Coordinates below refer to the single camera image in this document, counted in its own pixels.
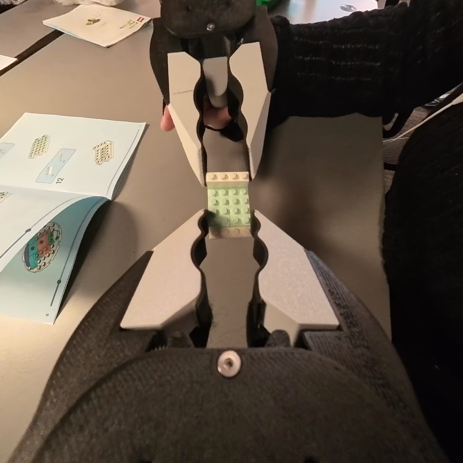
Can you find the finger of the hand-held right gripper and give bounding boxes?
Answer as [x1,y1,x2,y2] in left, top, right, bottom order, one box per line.
[167,52,208,189]
[227,42,272,184]

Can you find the white lego booklet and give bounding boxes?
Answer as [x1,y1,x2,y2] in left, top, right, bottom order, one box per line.
[42,4,153,48]

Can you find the person's black sweater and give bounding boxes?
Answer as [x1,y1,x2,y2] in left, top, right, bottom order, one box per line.
[383,105,463,463]

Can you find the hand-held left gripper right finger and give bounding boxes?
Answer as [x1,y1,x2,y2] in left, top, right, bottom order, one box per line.
[248,210,341,344]

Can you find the person's right forearm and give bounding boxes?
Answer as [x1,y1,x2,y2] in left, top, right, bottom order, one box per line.
[269,0,463,128]

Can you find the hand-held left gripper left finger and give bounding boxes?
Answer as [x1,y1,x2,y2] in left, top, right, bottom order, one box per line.
[119,209,213,344]

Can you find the person's right hand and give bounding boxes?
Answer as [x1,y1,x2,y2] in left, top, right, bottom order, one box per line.
[202,95,235,130]

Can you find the lego instruction booklet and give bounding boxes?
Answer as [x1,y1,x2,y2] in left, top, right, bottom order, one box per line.
[0,112,147,325]

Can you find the white narrow lego plate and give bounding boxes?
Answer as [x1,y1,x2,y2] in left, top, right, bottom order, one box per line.
[205,171,252,187]

